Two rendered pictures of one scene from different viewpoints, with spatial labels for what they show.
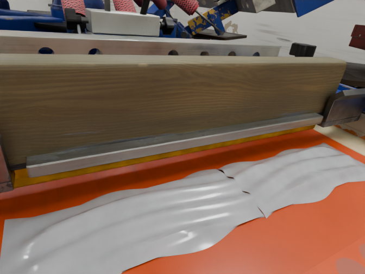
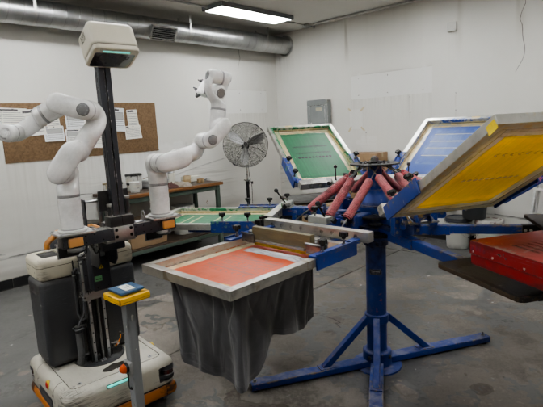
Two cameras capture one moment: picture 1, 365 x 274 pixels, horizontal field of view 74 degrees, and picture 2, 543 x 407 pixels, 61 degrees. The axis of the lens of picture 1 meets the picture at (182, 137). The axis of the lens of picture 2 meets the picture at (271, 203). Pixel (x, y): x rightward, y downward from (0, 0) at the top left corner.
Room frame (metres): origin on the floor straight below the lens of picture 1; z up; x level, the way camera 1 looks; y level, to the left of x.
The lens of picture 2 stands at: (-0.37, -2.12, 1.55)
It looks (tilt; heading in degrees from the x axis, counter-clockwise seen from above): 9 degrees down; 75
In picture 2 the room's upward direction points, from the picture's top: 3 degrees counter-clockwise
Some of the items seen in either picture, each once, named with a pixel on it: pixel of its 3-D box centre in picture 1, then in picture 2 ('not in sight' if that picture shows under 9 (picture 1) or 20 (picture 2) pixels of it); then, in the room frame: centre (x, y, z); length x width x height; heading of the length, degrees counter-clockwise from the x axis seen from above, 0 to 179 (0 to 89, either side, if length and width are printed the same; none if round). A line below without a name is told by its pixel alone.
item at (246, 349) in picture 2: not in sight; (280, 320); (0.12, -0.33, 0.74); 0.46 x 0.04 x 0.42; 31
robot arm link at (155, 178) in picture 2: not in sight; (157, 169); (-0.31, 0.27, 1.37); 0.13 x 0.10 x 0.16; 111
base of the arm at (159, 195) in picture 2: not in sight; (157, 199); (-0.32, 0.29, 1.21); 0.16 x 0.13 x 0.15; 116
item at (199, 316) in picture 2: not in sight; (205, 328); (-0.19, -0.28, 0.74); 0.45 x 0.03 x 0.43; 121
